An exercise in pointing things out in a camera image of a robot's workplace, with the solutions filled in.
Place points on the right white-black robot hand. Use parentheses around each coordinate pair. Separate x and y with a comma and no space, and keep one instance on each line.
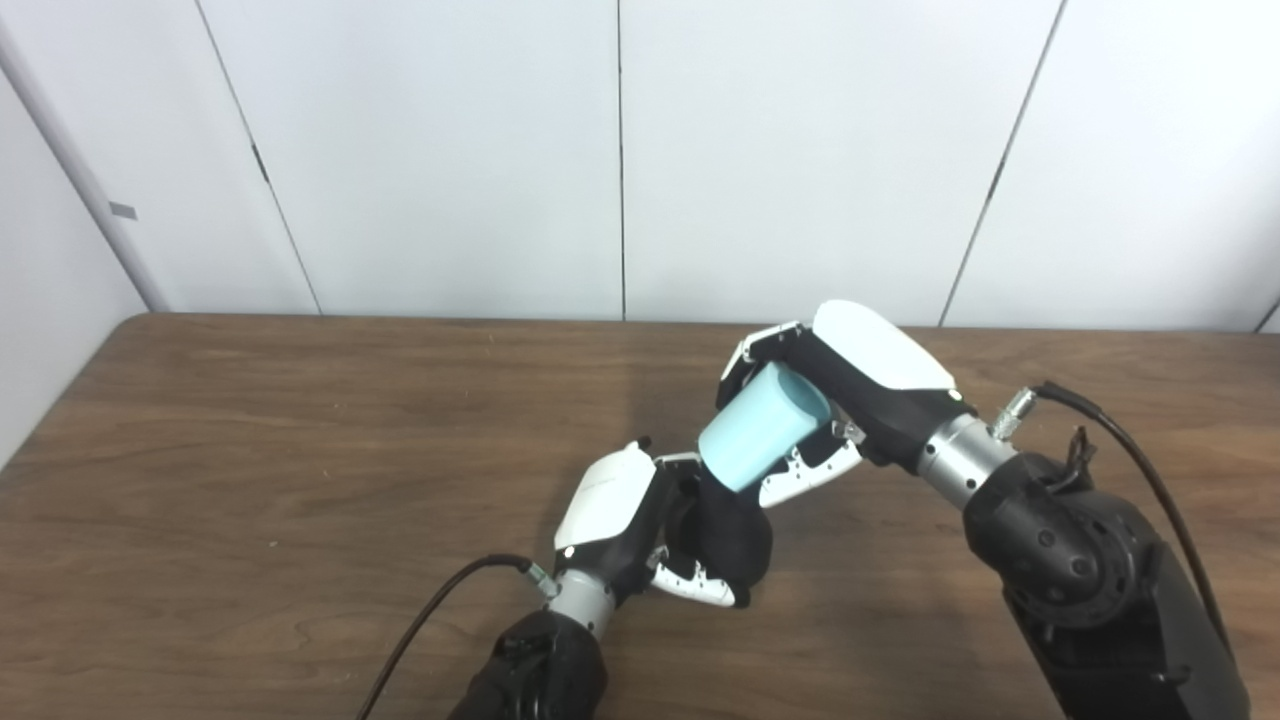
(880,390)

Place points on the left white-black robot hand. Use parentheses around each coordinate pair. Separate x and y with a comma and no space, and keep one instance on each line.
(610,510)

